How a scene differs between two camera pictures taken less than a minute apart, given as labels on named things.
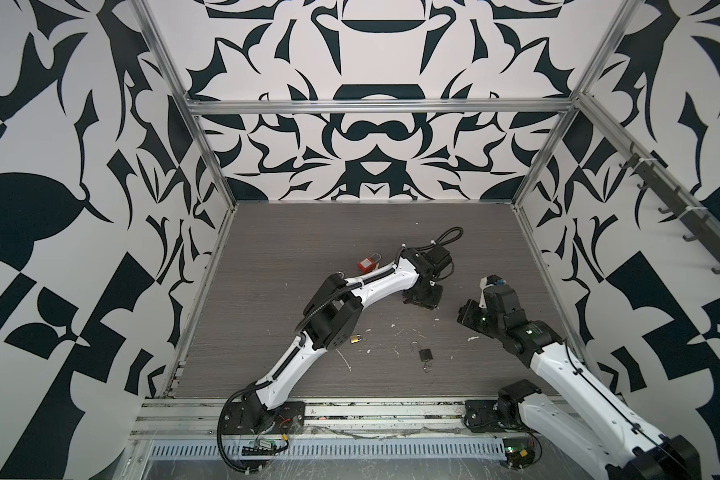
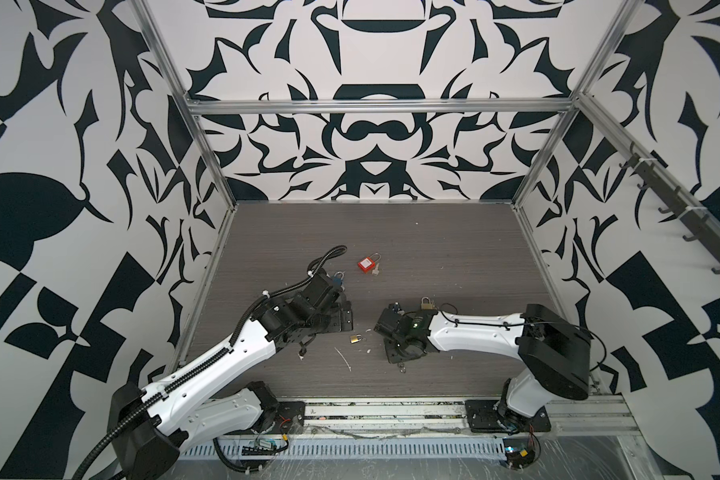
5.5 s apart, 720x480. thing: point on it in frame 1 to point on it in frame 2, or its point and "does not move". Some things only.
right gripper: (465, 317) to (391, 358)
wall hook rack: (719, 243) does not move
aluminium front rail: (201, 415) does not move
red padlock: (368, 264) does not move
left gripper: (431, 305) to (335, 323)
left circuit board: (260, 447) does not move
